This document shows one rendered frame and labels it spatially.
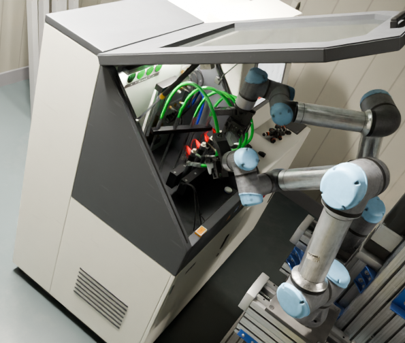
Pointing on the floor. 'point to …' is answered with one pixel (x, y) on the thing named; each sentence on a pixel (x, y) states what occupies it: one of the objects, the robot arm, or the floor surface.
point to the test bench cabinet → (108, 280)
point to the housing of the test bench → (78, 110)
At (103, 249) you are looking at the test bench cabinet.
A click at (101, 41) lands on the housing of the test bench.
